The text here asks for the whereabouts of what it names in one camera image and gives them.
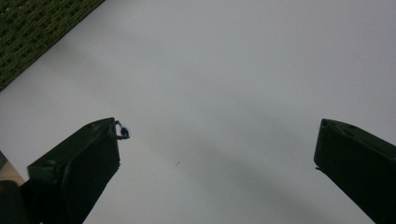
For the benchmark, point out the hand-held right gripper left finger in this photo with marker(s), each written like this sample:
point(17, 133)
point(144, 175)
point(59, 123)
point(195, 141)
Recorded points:
point(77, 171)

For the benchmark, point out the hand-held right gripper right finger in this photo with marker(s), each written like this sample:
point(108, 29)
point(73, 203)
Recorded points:
point(361, 165)

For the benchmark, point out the green woven basket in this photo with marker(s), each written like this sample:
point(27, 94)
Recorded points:
point(31, 31)

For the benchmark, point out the white table mat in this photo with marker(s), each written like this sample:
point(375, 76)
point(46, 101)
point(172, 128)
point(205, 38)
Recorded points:
point(218, 77)

